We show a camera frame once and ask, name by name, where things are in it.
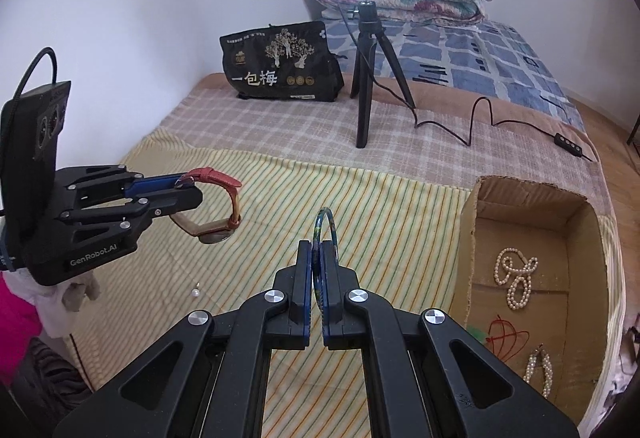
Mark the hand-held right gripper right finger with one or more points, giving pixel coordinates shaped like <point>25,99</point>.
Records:
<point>327,288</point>

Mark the person's left forearm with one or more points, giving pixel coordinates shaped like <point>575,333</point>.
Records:
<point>17,303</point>

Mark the dark striped cloth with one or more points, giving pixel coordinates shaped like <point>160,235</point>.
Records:
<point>40,368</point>

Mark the dark bangle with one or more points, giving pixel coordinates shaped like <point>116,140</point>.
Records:
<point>332,228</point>

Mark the yellow striped blanket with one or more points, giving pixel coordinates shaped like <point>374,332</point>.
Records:
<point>280,198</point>

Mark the black tripod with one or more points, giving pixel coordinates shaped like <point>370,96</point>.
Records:
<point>365,83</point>

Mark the cardboard box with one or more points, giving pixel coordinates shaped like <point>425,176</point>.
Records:
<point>540,238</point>

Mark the blue plaid bed sheet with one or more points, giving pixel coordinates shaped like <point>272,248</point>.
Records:
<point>475,58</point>

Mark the black printed bag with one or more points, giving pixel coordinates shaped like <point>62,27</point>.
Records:
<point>280,68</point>

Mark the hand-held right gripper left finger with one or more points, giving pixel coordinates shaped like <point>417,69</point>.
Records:
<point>304,278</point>

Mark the small pearl earring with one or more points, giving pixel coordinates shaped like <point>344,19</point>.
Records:
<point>196,290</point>

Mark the red floral folded quilt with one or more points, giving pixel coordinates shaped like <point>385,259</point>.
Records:
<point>425,11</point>

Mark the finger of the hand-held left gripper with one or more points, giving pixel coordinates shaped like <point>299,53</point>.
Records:
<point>150,185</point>
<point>170,204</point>

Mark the beige plaid blanket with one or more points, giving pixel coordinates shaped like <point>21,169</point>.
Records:
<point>300,128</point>

